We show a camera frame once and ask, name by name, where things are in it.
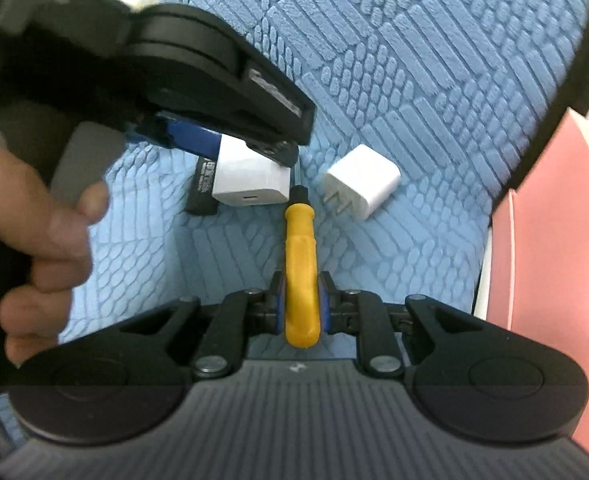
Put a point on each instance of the pink cardboard box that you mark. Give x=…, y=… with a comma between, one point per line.
x=549, y=285

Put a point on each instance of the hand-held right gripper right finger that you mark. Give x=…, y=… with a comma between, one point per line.
x=324, y=305

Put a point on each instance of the black rectangular stick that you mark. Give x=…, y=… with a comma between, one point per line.
x=203, y=195

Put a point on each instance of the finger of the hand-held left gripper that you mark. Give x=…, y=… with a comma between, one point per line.
x=274, y=110
x=189, y=135

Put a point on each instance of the person's left hand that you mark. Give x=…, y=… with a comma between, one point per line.
x=39, y=220

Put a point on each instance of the blue quilted mat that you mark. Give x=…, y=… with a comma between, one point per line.
x=424, y=85

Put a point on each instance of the plain white charger cube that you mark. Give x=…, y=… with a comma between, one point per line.
x=247, y=180

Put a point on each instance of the white charger with prongs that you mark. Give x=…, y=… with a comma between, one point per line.
x=367, y=180

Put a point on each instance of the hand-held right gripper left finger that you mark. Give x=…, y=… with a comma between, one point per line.
x=276, y=305

